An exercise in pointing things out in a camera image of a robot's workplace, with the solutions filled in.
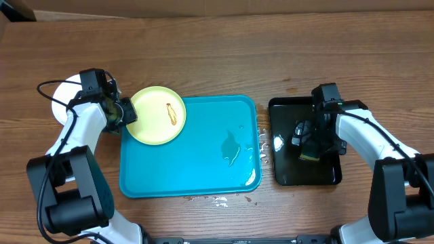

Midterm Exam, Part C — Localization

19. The white plate with stain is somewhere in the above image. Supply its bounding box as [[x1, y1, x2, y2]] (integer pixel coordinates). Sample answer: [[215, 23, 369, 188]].
[[52, 75, 82, 125]]

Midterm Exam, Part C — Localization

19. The yellow green sponge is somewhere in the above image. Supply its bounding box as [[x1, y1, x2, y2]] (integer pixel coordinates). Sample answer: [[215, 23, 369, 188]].
[[299, 144, 320, 161]]

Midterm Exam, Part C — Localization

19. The yellow-green plate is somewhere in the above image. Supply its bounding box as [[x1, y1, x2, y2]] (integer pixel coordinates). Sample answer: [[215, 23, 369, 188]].
[[127, 86, 186, 145]]

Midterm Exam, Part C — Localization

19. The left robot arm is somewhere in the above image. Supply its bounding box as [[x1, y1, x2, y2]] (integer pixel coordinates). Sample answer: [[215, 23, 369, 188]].
[[26, 68, 154, 243]]

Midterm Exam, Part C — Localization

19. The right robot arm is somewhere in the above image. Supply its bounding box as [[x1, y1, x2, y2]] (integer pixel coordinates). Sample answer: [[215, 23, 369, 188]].
[[292, 83, 433, 244]]

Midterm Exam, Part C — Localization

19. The black water tray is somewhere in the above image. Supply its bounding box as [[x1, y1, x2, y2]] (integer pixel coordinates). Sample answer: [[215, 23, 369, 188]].
[[269, 97, 342, 186]]

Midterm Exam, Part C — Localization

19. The teal plastic tray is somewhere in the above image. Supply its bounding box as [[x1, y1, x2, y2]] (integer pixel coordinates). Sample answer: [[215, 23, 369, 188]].
[[119, 95, 262, 198]]

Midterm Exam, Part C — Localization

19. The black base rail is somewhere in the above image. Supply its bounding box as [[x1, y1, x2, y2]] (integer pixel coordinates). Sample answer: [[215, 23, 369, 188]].
[[152, 235, 340, 244]]

